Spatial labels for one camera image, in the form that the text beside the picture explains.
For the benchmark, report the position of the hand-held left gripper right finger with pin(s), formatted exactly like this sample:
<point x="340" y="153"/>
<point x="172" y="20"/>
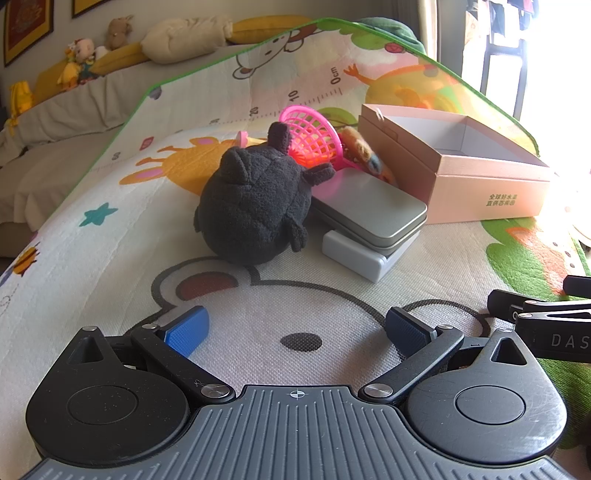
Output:
<point x="408" y="330"/>

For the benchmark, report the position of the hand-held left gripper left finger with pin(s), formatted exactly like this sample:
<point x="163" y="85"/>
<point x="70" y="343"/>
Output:
<point x="187" y="330"/>

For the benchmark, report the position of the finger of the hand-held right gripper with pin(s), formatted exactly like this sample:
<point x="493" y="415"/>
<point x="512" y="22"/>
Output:
<point x="579" y="285"/>
<point x="535" y="318"/>

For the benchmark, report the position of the white plastic box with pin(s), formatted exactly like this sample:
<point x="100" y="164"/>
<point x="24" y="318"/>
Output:
<point x="355" y="256"/>

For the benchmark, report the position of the silver tin case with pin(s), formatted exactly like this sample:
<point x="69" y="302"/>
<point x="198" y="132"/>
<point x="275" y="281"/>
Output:
<point x="369" y="207"/>

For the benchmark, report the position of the pink cardboard box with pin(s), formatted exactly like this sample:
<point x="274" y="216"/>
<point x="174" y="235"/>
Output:
<point x="485" y="189"/>

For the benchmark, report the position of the black plush toy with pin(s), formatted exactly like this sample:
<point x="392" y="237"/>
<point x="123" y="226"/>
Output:
<point x="258" y="198"/>

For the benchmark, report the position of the orange plush toy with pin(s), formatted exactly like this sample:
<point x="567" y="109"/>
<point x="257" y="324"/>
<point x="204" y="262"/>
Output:
<point x="364" y="147"/>

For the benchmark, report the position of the yellow toy cup pink lid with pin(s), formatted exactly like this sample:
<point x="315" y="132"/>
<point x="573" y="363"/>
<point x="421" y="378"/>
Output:
<point x="243" y="137"/>

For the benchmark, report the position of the pink plastic basket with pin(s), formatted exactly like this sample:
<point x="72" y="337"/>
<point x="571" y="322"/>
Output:
<point x="314" y="134"/>

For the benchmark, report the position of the cartoon printed play mat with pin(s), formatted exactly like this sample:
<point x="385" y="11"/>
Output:
<point x="115" y="258"/>

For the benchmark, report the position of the beige covered sofa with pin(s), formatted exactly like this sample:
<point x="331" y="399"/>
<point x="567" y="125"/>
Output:
<point x="60" y="134"/>

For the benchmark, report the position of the yellow duck plush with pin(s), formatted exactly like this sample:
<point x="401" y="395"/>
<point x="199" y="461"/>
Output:
<point x="69" y="74"/>

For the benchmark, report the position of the row of hanging clothes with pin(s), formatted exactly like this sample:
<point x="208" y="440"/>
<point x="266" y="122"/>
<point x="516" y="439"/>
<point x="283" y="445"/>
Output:
<point x="508" y="11"/>

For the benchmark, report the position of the long yellow cushion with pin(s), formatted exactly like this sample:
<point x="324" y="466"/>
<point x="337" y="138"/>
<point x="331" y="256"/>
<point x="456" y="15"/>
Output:
<point x="120" y="55"/>
<point x="263" y="30"/>

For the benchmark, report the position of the yellow plush toy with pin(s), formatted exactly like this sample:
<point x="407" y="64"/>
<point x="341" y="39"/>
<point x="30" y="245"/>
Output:
<point x="21" y="97"/>

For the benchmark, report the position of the yellow back cushion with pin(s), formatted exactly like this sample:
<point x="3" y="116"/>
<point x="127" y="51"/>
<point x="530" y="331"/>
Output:
<point x="48" y="78"/>

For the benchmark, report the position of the beige pillow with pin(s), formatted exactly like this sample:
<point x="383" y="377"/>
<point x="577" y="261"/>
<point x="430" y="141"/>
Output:
<point x="184" y="39"/>

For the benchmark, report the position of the pink faced plush doll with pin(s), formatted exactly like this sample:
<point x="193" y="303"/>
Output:
<point x="81" y="50"/>

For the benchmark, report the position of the brown stuffed bunny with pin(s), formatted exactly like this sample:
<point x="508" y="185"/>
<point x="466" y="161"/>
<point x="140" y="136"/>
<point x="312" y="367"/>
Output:
<point x="119" y="32"/>

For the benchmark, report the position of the framed wall picture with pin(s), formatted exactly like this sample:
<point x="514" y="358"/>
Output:
<point x="27" y="32"/>
<point x="97" y="7"/>

